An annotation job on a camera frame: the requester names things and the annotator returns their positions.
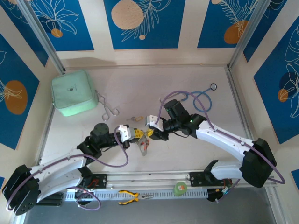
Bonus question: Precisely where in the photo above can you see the key with yellow frame tag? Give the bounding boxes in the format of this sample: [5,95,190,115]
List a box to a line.
[127,114,143,123]

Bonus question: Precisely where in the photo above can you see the steel keyring plate with rings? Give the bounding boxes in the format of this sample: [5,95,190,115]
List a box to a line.
[137,136,151,157]

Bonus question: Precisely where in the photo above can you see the blue stethoscope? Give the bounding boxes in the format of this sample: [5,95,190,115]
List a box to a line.
[158,83,218,113]

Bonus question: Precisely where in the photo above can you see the mint green zip pouch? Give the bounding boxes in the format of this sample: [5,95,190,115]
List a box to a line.
[51,70,98,117]

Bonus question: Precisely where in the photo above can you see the green tape roll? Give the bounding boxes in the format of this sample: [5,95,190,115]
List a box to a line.
[172,181,187,196]

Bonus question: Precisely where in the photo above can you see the black ribbed block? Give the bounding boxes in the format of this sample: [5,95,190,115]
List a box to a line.
[37,193,64,207]

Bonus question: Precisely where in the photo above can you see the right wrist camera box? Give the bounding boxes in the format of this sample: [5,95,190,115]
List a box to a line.
[146,114,165,131]

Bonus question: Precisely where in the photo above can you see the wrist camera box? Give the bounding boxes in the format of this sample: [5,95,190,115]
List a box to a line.
[118,124,131,142]
[146,114,165,131]

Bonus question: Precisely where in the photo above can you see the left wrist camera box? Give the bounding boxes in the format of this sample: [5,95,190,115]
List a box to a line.
[118,124,131,142]

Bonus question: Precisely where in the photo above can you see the metal wire tongs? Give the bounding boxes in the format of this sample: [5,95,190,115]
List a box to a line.
[94,90,120,121]

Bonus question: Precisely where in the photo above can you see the aluminium front rail frame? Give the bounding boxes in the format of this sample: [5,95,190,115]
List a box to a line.
[63,171,278,191]

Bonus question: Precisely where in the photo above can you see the yellow-handled pliers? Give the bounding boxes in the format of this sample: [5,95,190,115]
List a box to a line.
[117,190,154,206]

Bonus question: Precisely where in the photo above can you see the grey slotted cable duct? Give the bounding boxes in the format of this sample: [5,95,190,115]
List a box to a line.
[64,188,209,202]

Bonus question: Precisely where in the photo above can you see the blue floral wall panel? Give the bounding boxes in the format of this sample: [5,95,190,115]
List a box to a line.
[29,0,95,52]
[103,0,186,50]
[0,32,40,151]
[197,0,264,49]
[253,22,299,145]
[0,0,49,68]
[242,0,299,63]

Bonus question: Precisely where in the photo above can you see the aluminium corner post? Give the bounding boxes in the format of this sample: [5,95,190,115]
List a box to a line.
[16,0,66,73]
[226,0,273,70]

